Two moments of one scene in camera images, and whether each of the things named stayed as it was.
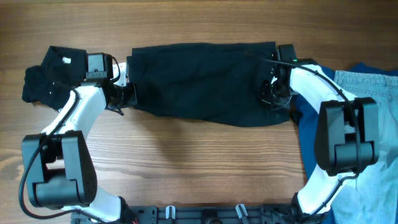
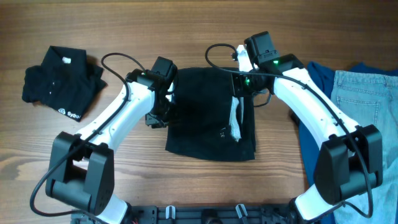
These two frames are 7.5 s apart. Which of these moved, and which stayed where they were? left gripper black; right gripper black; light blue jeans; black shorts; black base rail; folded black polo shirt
Moved: black shorts; left gripper black; right gripper black
Stayed: black base rail; folded black polo shirt; light blue jeans
